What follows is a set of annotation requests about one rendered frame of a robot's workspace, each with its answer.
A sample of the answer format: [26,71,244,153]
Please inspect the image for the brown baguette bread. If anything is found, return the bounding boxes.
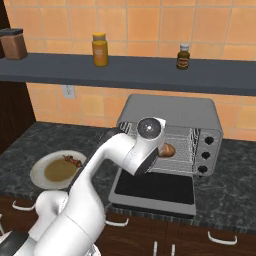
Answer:
[157,143,177,159]

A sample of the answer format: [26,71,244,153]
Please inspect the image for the silver toaster oven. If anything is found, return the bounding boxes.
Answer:
[116,93,224,178]

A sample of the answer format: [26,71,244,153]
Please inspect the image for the kebab skewer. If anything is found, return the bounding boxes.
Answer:
[62,154,83,168]

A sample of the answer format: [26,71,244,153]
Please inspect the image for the toaster oven door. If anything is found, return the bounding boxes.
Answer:
[107,167,198,220]

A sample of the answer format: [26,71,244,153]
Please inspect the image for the olive brown flat round food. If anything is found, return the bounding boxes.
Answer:
[43,158,79,183]

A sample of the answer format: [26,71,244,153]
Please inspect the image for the yellow jar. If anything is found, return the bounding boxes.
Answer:
[91,32,109,68]

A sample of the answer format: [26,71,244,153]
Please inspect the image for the small brown bottle white cap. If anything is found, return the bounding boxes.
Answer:
[176,43,191,71]

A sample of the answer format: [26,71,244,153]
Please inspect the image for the white round plate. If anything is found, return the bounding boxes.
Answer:
[29,149,88,191]

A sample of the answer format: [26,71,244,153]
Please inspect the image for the dark wooden tall cabinet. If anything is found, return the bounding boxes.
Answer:
[0,0,37,155]

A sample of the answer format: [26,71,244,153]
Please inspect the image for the dark wooden base cabinets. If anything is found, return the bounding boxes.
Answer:
[0,194,256,256]

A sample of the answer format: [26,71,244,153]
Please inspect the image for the brown canister black lid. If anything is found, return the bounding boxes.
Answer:
[0,27,29,61]

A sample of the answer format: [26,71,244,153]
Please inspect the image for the dark grey wall shelf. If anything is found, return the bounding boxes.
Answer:
[0,52,256,97]

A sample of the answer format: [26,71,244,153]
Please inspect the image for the white wall outlet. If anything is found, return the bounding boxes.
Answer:
[61,84,77,100]

